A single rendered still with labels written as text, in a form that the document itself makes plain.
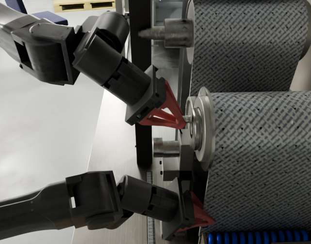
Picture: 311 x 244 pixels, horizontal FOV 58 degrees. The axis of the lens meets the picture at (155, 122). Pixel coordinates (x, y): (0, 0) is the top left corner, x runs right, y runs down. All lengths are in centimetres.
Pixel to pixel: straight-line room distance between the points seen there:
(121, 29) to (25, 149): 216
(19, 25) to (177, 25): 33
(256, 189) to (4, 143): 238
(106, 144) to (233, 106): 63
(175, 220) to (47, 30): 37
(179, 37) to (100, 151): 51
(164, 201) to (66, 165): 182
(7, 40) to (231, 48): 42
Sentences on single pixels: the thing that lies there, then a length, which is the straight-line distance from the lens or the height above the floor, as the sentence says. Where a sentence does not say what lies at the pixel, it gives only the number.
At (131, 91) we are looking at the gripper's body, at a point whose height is 134.
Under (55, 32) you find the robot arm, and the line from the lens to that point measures 43.
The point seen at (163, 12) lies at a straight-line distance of 141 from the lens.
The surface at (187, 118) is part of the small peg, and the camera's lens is 48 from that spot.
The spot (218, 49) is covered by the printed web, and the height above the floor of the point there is 133.
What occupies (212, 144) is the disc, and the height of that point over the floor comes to 127.
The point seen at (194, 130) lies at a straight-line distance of 47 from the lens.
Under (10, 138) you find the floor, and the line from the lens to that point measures 274.
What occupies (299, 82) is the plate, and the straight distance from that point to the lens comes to 88.
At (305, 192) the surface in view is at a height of 115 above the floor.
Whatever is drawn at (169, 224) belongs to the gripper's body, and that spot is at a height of 111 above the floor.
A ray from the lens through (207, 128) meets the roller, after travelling 45.
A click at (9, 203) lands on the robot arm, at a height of 121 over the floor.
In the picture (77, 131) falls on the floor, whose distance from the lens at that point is 260.
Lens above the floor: 155
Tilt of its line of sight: 36 degrees down
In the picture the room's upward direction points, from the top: straight up
